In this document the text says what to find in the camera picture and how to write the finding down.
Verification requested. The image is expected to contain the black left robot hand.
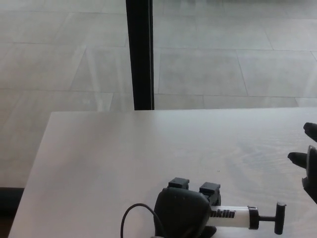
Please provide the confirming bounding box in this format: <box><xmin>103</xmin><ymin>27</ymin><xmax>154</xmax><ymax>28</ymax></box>
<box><xmin>154</xmin><ymin>177</ymin><xmax>222</xmax><ymax>238</ymax></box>

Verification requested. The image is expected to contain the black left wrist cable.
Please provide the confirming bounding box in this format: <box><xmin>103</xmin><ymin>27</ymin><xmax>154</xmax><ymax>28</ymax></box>
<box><xmin>120</xmin><ymin>203</ymin><xmax>161</xmax><ymax>238</ymax></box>

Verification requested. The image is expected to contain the white Franklin air pump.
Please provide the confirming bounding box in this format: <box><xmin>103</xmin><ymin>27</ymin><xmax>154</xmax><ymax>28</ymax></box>
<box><xmin>209</xmin><ymin>202</ymin><xmax>287</xmax><ymax>235</ymax></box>

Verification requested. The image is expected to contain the black window frame post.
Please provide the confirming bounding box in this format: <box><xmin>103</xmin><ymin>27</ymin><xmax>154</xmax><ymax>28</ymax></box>
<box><xmin>125</xmin><ymin>0</ymin><xmax>156</xmax><ymax>111</ymax></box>

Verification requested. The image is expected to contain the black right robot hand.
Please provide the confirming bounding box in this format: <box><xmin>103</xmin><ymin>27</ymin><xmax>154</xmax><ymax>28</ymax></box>
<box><xmin>287</xmin><ymin>122</ymin><xmax>317</xmax><ymax>204</ymax></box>

